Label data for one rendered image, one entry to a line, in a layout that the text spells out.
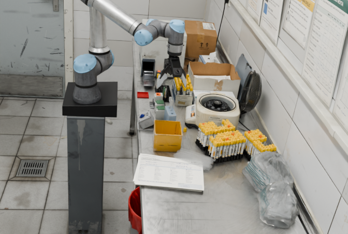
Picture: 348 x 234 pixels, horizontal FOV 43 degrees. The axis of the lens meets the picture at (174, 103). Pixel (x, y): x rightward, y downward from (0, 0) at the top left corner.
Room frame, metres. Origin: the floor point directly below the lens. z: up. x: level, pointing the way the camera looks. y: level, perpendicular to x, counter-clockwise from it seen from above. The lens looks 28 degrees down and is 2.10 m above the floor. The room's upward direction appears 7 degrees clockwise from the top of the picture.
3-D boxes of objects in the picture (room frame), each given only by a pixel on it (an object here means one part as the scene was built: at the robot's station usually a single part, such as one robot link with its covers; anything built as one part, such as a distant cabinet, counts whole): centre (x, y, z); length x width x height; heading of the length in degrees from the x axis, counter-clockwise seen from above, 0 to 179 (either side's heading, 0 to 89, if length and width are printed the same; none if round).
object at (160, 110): (2.09, 0.07, 0.91); 0.05 x 0.04 x 0.07; 99
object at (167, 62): (2.06, 0.03, 1.23); 0.09 x 0.08 x 0.12; 17
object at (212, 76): (2.48, -0.22, 0.95); 0.29 x 0.25 x 0.15; 99
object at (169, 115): (2.00, 0.01, 0.92); 0.10 x 0.07 x 0.10; 16
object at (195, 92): (2.29, -0.23, 0.92); 0.24 x 0.12 x 0.10; 99
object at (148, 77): (2.52, 0.18, 0.92); 0.21 x 0.07 x 0.05; 9
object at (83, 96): (2.10, 0.48, 0.99); 0.15 x 0.15 x 0.10
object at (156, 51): (2.73, 0.12, 1.03); 0.31 x 0.27 x 0.30; 9
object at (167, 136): (1.83, 0.02, 0.93); 0.13 x 0.13 x 0.10; 7
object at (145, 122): (1.98, 0.12, 0.92); 0.13 x 0.07 x 0.08; 99
